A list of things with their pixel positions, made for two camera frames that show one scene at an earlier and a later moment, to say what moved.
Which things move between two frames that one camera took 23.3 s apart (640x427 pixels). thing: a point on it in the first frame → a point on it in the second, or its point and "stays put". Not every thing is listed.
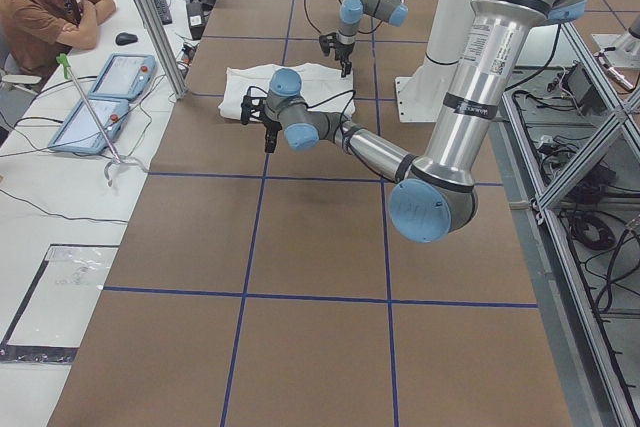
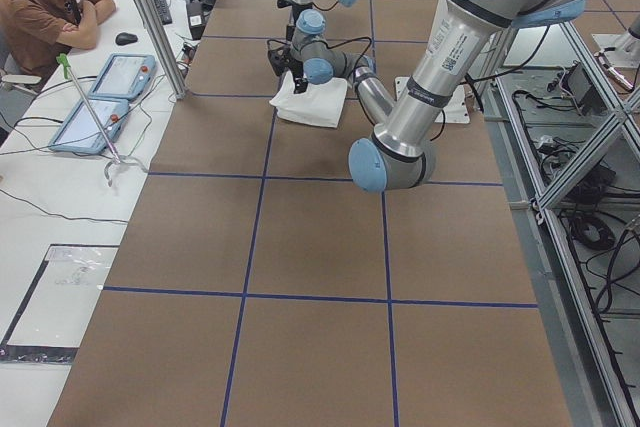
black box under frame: [578, 85] stays put
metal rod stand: [69, 73] stays put
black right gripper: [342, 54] → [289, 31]
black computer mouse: [126, 38] stays put
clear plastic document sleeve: [57, 305] stays put
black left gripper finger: [272, 138] → [301, 85]
